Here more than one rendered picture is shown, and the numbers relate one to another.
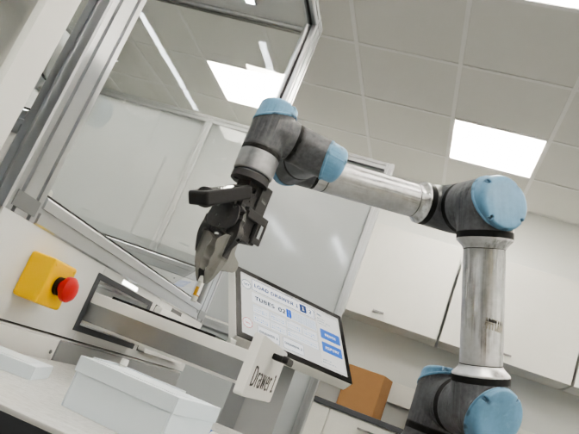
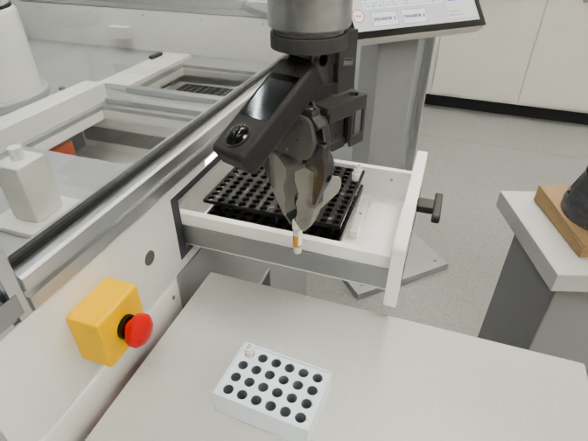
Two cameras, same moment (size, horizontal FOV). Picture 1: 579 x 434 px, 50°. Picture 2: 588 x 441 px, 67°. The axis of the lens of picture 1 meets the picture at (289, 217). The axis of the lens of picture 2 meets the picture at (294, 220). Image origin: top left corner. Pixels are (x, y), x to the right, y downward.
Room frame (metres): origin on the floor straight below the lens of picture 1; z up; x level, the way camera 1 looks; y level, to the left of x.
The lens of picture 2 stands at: (0.65, 0.07, 1.27)
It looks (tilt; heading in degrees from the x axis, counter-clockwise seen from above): 35 degrees down; 5
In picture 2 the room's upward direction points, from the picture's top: straight up
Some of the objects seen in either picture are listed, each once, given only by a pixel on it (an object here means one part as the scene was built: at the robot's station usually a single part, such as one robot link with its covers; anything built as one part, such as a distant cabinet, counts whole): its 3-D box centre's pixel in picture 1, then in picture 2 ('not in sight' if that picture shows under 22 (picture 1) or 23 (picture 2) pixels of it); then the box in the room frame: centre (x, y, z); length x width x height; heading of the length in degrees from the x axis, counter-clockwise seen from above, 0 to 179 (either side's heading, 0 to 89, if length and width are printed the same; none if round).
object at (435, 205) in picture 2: (282, 359); (429, 206); (1.23, -0.09, 0.91); 0.07 x 0.04 x 0.01; 166
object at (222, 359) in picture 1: (166, 338); (283, 201); (1.29, 0.14, 0.86); 0.40 x 0.26 x 0.06; 76
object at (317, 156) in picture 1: (313, 156); not in sight; (1.13, 0.00, 1.28); 0.11 x 0.11 x 0.08; 16
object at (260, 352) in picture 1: (263, 370); (408, 220); (1.23, -0.06, 0.87); 0.29 x 0.02 x 0.11; 166
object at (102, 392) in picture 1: (141, 406); not in sight; (0.67, 0.07, 0.79); 0.13 x 0.09 x 0.05; 62
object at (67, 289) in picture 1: (65, 288); (135, 329); (0.98, 0.28, 0.88); 0.04 x 0.03 x 0.04; 166
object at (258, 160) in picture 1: (253, 166); (306, 6); (1.08, 0.09, 1.20); 0.08 x 0.08 x 0.05
